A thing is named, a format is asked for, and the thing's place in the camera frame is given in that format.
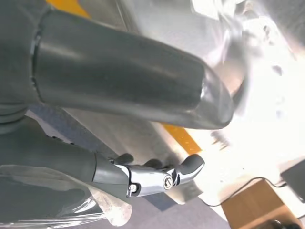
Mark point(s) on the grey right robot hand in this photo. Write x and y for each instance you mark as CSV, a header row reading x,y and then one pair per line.
x,y
119,72

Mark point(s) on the grey laptop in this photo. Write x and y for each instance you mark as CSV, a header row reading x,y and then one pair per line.
x,y
295,180

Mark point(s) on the brown cardboard box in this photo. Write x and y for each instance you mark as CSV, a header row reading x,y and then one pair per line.
x,y
254,205

